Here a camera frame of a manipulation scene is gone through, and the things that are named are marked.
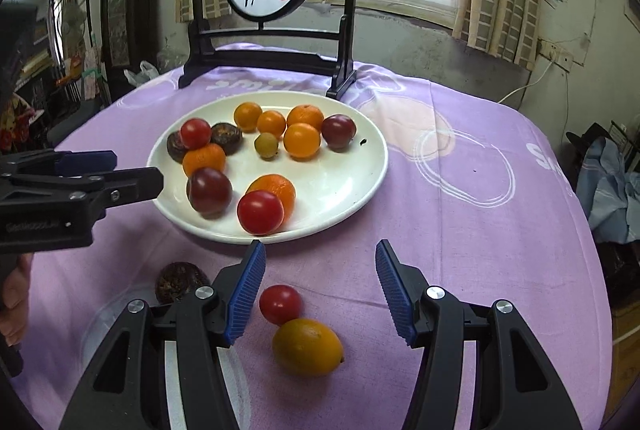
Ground small dark red plum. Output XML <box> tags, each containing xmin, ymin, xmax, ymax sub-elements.
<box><xmin>320</xmin><ymin>114</ymin><xmax>358</xmax><ymax>153</ymax></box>

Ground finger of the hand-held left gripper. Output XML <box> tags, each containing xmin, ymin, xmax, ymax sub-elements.
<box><xmin>0</xmin><ymin>150</ymin><xmax>118</xmax><ymax>184</ymax></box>
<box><xmin>0</xmin><ymin>167</ymin><xmax>164</xmax><ymax>221</ymax></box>

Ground white oval plate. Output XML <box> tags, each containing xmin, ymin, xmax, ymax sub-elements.
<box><xmin>146</xmin><ymin>94</ymin><xmax>389</xmax><ymax>245</ymax></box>

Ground white cable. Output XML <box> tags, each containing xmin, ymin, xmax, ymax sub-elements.
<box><xmin>495</xmin><ymin>60</ymin><xmax>556</xmax><ymax>108</ymax></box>

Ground smooth round orange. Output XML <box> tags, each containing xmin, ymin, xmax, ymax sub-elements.
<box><xmin>283</xmin><ymin>123</ymin><xmax>322</xmax><ymax>161</ymax></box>

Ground white plastic bag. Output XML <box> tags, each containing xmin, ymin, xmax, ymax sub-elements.
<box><xmin>124</xmin><ymin>60</ymin><xmax>161</xmax><ymax>86</ymax></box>

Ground person's left hand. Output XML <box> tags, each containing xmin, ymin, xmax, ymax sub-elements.
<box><xmin>0</xmin><ymin>253</ymin><xmax>34</xmax><ymax>346</ymax></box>

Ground small orange kumquat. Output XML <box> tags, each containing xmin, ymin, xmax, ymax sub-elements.
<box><xmin>256</xmin><ymin>109</ymin><xmax>287</xmax><ymax>138</ymax></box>
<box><xmin>233</xmin><ymin>102</ymin><xmax>263</xmax><ymax>132</ymax></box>

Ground purple tablecloth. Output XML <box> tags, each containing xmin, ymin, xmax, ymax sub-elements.
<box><xmin>10</xmin><ymin>43</ymin><xmax>616</xmax><ymax>430</ymax></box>

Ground wall socket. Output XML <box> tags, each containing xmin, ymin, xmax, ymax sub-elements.
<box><xmin>537</xmin><ymin>40</ymin><xmax>575</xmax><ymax>68</ymax></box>

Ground small yellow-green plum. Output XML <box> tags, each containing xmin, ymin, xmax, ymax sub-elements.
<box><xmin>254</xmin><ymin>132</ymin><xmax>280</xmax><ymax>159</ymax></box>

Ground large bumpy tangerine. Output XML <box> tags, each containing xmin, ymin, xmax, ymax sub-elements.
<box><xmin>246</xmin><ymin>173</ymin><xmax>297</xmax><ymax>231</ymax></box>

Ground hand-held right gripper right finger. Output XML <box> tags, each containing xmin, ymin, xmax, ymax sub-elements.
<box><xmin>375</xmin><ymin>239</ymin><xmax>583</xmax><ymax>430</ymax></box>

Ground large dark red plum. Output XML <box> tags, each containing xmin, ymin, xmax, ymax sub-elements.
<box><xmin>186</xmin><ymin>167</ymin><xmax>233</xmax><ymax>218</ymax></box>

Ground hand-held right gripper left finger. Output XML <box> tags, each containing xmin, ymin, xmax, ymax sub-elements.
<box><xmin>59</xmin><ymin>239</ymin><xmax>267</xmax><ymax>430</ymax></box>

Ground red cherry tomato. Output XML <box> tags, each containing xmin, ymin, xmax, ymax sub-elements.
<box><xmin>258</xmin><ymin>284</ymin><xmax>303</xmax><ymax>326</ymax></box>
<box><xmin>180</xmin><ymin>117</ymin><xmax>212</xmax><ymax>149</ymax></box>
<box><xmin>236</xmin><ymin>189</ymin><xmax>285</xmax><ymax>236</ymax></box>

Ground blue cloth pile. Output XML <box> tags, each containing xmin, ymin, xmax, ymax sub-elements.
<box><xmin>575</xmin><ymin>137</ymin><xmax>640</xmax><ymax>241</ymax></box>

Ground large yellow-orange citrus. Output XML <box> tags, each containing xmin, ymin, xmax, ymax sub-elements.
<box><xmin>272</xmin><ymin>318</ymin><xmax>345</xmax><ymax>378</ymax></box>

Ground dark purple passion fruit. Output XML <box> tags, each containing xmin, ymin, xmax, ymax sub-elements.
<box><xmin>166</xmin><ymin>131</ymin><xmax>193</xmax><ymax>162</ymax></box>

